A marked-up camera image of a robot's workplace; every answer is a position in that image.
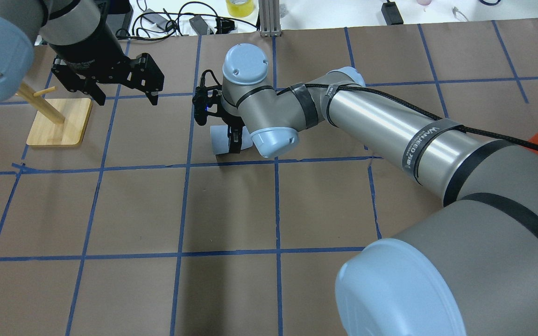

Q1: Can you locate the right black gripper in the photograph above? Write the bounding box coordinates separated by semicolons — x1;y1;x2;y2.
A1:
207;90;245;154

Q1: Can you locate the white paper cup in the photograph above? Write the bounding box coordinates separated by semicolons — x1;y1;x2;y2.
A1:
210;125;253;155

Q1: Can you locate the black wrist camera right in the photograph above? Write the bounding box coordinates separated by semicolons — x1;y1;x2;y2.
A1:
192;86;208;126

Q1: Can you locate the black power brick with cables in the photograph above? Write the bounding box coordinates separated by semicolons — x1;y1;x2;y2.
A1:
115;0;260;42

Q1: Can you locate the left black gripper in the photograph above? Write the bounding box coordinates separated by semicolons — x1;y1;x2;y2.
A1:
51;21;165;106

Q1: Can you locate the yellow tape roll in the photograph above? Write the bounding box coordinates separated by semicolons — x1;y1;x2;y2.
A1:
226;0;255;18

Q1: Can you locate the black power adapter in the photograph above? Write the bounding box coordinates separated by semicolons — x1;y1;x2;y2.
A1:
381;0;404;26

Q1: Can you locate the wooden mug stand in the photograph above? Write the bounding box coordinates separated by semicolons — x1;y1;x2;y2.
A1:
16;81;92;147

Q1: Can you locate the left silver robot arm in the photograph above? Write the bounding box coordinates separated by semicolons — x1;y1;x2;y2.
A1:
0;0;164;105

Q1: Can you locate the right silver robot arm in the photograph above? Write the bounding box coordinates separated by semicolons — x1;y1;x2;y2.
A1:
192;44;538;336

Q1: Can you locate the aluminium frame post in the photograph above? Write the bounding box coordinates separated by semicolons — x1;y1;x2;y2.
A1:
258;0;282;37

